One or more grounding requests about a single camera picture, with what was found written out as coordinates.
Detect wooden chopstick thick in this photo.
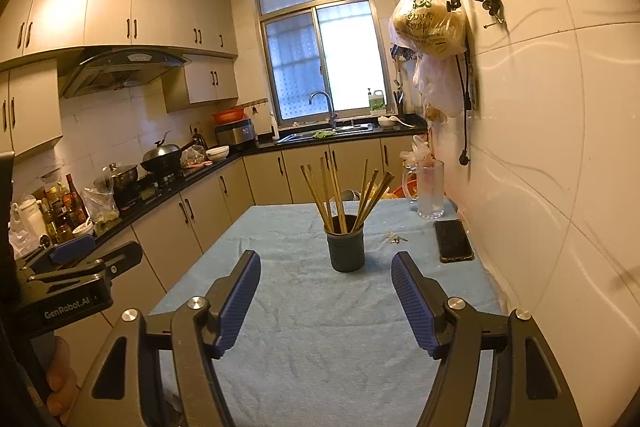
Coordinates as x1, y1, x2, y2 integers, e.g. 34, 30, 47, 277
319, 155, 334, 233

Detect upper kitchen cabinets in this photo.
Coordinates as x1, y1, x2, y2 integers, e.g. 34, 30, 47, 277
1, 0, 238, 156

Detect left hand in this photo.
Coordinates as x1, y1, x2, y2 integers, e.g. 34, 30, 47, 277
46, 336, 79, 426

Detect steel cooking pot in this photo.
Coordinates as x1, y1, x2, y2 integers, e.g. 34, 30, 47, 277
93, 162, 138, 206

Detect black wok with lid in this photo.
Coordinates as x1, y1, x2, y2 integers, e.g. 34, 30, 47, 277
141, 131, 194, 174

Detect white bowl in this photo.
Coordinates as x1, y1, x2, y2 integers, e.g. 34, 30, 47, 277
205, 145, 230, 161

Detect black smartphone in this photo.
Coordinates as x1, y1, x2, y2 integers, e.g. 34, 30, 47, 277
434, 220, 474, 263

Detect steel toaster box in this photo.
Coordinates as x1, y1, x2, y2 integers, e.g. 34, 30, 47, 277
215, 118, 256, 147

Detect red basin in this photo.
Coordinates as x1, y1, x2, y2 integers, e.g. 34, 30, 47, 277
213, 107, 246, 126

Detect range hood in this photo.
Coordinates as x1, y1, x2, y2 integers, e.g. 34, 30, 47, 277
58, 46, 188, 98

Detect small keys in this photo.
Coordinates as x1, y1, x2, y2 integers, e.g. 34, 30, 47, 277
386, 232, 408, 244

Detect dark utensil holder cup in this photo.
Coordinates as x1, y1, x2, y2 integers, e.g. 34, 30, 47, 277
326, 215, 366, 273

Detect clear glass pitcher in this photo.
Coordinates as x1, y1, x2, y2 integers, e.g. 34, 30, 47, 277
402, 159, 445, 221

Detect red bucket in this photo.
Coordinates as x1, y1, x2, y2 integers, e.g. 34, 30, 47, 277
393, 183, 416, 198

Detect sink faucet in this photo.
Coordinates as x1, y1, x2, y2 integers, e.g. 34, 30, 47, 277
308, 90, 339, 130

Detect green detergent bottle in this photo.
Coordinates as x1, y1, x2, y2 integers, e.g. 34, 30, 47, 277
368, 89, 386, 116

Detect window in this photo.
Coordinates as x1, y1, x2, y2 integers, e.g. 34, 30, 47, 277
256, 0, 390, 127

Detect yellow plastic bag hanging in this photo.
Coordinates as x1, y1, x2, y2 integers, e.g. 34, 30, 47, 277
390, 0, 466, 60

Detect black power cable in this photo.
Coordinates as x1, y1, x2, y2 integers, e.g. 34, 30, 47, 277
453, 36, 478, 167

